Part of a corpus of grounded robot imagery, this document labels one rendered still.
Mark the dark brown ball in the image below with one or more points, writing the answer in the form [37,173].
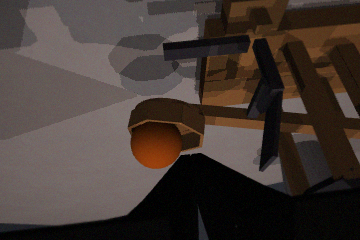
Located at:
[155,144]

